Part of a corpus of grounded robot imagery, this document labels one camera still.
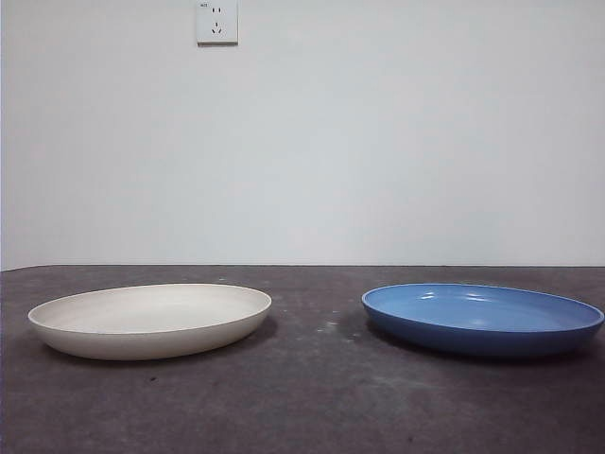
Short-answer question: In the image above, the white round plate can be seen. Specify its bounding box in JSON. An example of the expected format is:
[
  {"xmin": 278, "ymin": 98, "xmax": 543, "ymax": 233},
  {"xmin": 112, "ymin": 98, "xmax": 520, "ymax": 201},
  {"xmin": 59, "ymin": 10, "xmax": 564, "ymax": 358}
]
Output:
[{"xmin": 26, "ymin": 282, "xmax": 273, "ymax": 361}]

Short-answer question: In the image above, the blue round plate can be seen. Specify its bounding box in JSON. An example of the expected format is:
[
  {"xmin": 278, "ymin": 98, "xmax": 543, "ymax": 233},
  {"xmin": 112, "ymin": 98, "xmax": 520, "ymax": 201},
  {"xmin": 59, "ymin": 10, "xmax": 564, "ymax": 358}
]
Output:
[{"xmin": 361, "ymin": 282, "xmax": 605, "ymax": 357}]

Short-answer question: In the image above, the white wall socket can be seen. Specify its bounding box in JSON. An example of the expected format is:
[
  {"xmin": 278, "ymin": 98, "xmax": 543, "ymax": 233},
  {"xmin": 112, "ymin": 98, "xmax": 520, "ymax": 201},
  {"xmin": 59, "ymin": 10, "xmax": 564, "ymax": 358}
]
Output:
[{"xmin": 197, "ymin": 0, "xmax": 239, "ymax": 47}]

